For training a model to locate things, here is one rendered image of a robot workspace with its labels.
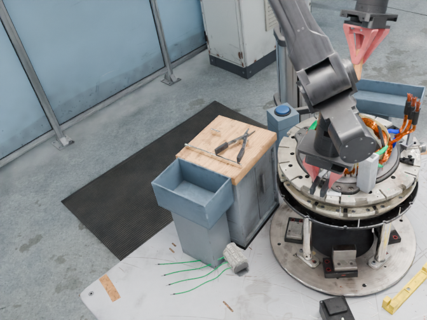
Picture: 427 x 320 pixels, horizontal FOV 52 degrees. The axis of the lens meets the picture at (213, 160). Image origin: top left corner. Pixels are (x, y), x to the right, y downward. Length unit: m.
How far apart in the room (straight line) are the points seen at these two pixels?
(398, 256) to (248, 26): 2.36
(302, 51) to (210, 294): 0.73
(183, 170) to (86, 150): 2.01
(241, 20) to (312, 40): 2.60
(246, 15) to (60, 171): 1.67
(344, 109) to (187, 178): 0.58
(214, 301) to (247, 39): 2.43
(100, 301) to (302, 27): 0.90
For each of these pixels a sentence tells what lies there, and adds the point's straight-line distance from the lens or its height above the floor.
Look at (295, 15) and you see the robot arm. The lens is 0.68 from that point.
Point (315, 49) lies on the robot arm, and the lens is 0.69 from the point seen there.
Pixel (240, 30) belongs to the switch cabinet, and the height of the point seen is 0.40.
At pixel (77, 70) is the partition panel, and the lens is 3.15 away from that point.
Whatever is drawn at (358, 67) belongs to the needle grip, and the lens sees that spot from 0.94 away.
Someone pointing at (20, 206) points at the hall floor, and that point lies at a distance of 2.94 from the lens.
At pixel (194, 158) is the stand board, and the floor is 1.07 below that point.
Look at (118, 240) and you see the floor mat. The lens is 2.44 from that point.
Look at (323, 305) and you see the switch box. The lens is 1.12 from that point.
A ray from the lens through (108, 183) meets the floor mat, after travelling 2.78.
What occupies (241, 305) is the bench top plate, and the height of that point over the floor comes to 0.78.
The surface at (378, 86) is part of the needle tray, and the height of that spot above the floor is 1.05.
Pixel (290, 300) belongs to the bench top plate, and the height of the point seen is 0.78.
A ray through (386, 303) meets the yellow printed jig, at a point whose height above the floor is 0.81.
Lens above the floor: 1.79
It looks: 41 degrees down
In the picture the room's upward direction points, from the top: 10 degrees counter-clockwise
